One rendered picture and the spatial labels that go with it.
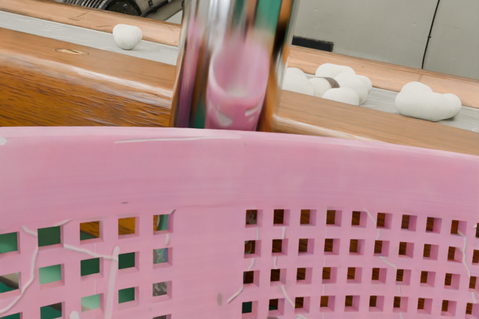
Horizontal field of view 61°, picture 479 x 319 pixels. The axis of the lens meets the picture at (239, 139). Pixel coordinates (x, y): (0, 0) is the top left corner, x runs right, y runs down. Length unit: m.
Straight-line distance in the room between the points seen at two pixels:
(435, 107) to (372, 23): 2.06
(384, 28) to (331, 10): 0.30
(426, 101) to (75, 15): 0.47
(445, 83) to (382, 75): 0.06
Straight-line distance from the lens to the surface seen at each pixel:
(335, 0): 2.38
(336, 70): 0.38
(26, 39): 0.19
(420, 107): 0.30
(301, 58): 0.48
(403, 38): 2.35
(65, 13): 0.64
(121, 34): 0.41
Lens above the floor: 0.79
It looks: 16 degrees down
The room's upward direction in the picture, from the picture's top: 10 degrees clockwise
